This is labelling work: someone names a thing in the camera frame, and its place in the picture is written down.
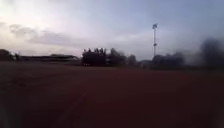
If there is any low building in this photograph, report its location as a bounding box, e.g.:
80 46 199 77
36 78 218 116
19 53 81 64

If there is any row of trees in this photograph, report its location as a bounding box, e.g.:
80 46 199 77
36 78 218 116
0 47 224 71

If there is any floodlight mast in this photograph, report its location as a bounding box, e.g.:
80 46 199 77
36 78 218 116
151 23 159 58

